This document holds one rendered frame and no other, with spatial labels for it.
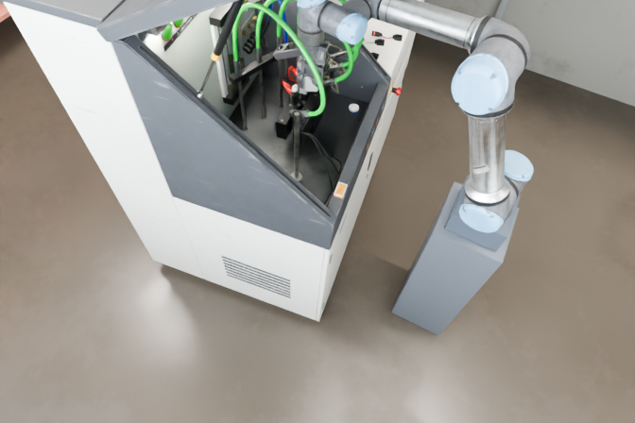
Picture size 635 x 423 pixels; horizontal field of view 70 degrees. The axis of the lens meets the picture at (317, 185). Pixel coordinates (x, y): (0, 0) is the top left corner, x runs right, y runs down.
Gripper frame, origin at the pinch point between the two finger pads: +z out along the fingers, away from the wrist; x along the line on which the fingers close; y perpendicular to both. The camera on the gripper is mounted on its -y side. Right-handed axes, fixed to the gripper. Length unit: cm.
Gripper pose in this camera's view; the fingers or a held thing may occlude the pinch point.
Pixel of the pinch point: (303, 90)
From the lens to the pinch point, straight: 149.0
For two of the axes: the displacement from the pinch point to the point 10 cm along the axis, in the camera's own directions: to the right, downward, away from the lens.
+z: -0.3, 5.7, 8.2
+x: 3.4, -7.7, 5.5
